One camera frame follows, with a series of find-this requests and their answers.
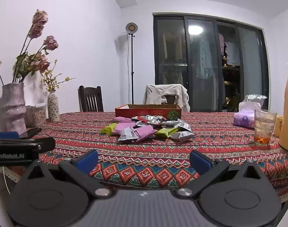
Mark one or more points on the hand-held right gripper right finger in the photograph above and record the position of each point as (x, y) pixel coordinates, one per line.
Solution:
(200, 162)

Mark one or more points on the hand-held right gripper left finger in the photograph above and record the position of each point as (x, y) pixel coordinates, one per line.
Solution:
(87, 162)

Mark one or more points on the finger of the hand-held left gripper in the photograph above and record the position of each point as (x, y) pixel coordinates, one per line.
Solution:
(28, 144)
(5, 135)

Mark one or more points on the pile of silver snack packets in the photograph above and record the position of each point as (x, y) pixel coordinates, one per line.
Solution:
(181, 136)

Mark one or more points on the green snack packet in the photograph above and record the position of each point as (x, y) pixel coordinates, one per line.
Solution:
(166, 132)
(108, 129)

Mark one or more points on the pink snack packet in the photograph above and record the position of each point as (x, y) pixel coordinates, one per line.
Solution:
(124, 119)
(146, 132)
(122, 127)

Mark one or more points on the red cardboard box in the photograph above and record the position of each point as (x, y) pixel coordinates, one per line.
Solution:
(146, 112)

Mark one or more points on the black phone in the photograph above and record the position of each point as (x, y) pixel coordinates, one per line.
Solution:
(30, 133)

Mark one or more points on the pink textured vase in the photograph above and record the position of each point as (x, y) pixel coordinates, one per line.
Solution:
(14, 106)

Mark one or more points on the glass storage jar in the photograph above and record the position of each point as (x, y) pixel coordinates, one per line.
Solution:
(39, 115)

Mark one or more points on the red patterned tablecloth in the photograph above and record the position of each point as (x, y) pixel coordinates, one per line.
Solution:
(158, 156)

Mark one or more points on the small floral vase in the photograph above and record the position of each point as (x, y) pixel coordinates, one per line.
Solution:
(53, 106)

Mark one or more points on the purple tissue pack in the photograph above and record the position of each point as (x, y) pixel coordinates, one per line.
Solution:
(244, 118)

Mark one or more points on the dark wooden chair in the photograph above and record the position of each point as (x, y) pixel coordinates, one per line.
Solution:
(90, 99)

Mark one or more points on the yellow flower branches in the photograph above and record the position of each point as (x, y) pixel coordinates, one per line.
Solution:
(50, 80)

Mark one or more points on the jacket-draped wooden chair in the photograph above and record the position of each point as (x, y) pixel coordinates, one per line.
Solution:
(171, 98)

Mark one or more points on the glass cup with tea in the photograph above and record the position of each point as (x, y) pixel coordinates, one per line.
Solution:
(263, 127)

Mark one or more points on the beige jacket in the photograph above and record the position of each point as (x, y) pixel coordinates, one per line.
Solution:
(155, 97)

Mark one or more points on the dried pink flower bouquet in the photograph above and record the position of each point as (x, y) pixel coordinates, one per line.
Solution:
(41, 62)

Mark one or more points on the clear plastic bag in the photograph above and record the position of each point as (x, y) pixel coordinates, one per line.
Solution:
(256, 98)

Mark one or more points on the glass door wardrobe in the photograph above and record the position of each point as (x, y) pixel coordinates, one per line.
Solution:
(252, 75)

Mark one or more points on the light blue hanging garment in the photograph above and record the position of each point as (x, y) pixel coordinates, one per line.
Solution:
(205, 59)

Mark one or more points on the white hanging garment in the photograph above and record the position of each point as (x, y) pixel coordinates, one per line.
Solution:
(231, 52)

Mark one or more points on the studio light on stand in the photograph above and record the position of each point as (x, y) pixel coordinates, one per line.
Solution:
(131, 27)

